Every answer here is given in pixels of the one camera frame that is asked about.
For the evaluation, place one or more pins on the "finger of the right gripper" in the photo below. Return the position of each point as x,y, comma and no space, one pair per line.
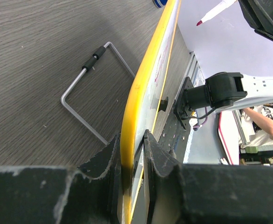
259,15

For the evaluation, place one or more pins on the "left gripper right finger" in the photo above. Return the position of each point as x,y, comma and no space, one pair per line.
178,193

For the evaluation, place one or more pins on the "white cable duct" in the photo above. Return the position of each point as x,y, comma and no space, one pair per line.
188,147

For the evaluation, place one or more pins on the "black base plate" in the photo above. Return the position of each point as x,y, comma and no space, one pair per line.
174,137

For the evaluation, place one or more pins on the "pink capped marker pen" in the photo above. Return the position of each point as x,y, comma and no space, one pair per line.
223,5

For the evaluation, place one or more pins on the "metal wire whiteboard stand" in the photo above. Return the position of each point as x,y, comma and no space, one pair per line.
98,95

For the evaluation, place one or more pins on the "person in background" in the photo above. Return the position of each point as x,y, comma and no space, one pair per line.
263,136

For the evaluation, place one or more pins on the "energy drink can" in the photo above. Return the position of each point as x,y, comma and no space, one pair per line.
159,3

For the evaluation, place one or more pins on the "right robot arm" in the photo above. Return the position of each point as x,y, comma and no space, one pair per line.
231,90

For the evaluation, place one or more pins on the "right whiteboard foot clip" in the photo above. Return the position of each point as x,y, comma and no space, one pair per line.
160,105

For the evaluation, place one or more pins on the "yellow framed whiteboard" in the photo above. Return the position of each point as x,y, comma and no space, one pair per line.
145,96

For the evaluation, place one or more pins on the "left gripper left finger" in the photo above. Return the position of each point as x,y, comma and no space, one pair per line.
88,194

